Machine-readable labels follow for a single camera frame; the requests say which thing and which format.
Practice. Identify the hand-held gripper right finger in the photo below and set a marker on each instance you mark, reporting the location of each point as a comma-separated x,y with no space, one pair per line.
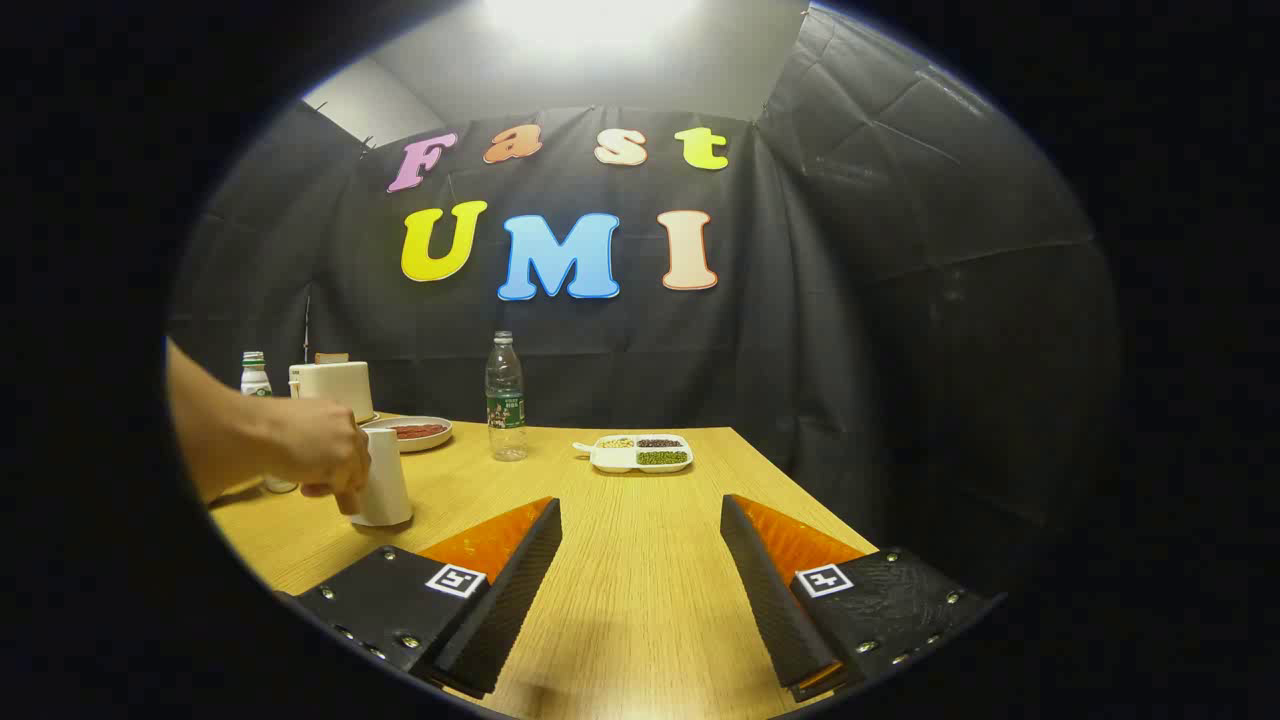
765,600

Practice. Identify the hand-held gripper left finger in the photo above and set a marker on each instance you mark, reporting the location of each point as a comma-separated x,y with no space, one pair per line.
510,600

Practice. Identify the clear plastic water bottle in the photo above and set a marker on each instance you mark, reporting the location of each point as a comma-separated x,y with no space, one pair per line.
506,400

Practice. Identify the wooden table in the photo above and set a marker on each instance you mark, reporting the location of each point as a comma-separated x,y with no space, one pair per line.
640,560

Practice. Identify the green beans pile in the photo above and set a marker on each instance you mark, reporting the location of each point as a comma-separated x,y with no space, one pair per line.
662,458

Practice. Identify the white round plate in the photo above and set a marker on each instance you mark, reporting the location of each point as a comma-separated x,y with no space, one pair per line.
430,440

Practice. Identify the white divided tray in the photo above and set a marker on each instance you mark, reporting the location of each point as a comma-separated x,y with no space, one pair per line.
625,458

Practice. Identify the dark beans pile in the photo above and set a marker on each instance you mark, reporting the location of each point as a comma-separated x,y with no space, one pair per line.
659,442

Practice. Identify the red meat slices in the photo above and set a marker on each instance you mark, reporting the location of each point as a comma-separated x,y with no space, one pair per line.
420,431

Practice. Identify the cream toaster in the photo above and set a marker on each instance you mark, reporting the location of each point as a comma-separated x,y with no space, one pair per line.
335,385

